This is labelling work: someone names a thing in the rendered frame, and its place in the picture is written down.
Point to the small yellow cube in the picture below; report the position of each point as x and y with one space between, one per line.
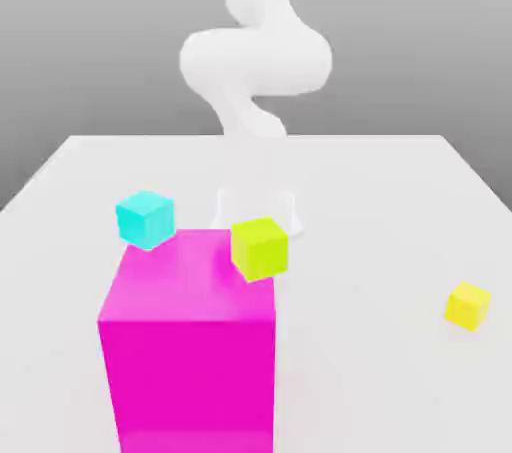
467 307

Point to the small lime cube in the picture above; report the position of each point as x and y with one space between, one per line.
260 249

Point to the small cyan cube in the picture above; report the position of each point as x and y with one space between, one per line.
144 219

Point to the large magenta box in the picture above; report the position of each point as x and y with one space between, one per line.
188 361

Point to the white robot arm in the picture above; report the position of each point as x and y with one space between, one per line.
256 61

